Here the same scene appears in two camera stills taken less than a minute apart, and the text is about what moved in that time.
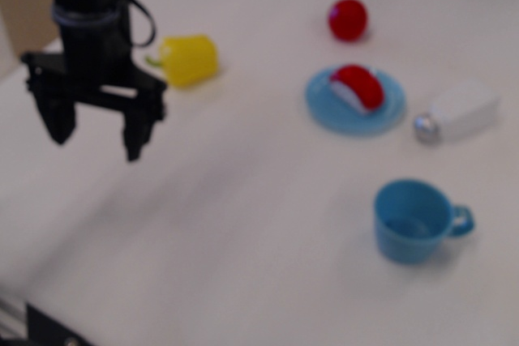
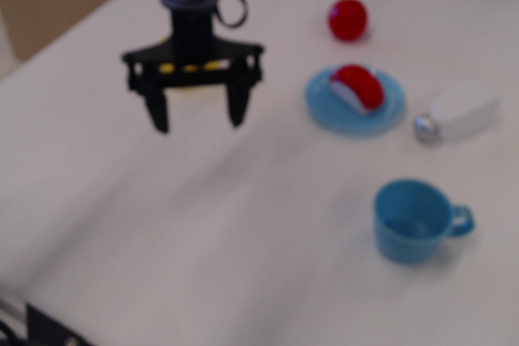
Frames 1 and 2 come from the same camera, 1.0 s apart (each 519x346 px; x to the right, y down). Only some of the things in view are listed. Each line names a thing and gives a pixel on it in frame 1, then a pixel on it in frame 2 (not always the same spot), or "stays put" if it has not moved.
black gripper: [96, 59] -> [193, 55]
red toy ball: [348, 19] stays put
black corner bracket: [42, 331] stays put
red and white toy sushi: [358, 87] stays put
